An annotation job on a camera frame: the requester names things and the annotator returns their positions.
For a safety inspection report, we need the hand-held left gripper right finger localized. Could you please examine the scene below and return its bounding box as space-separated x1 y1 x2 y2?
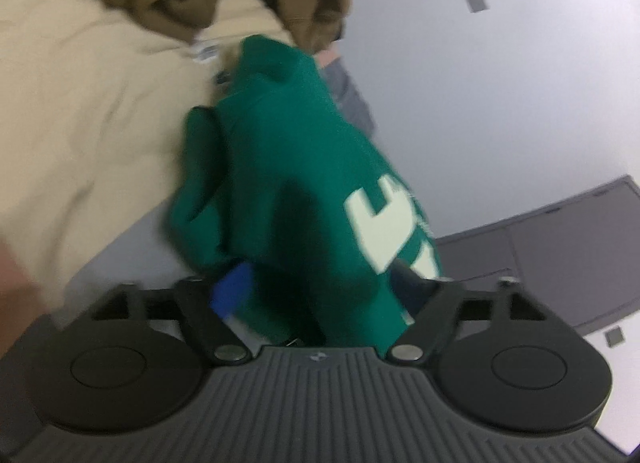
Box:
387 258 551 364

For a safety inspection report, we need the pastel patchwork blanket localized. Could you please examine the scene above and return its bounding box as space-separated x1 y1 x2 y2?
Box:
0 43 376 374

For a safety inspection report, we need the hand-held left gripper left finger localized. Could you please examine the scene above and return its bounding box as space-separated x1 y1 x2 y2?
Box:
90 263 253 364

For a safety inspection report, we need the green hoodie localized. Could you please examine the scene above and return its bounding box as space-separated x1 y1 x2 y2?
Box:
165 34 443 359

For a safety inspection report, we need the grey door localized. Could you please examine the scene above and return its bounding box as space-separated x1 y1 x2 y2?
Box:
435 176 640 339

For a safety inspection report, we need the cream cloth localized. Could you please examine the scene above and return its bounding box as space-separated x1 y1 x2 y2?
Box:
0 0 301 316

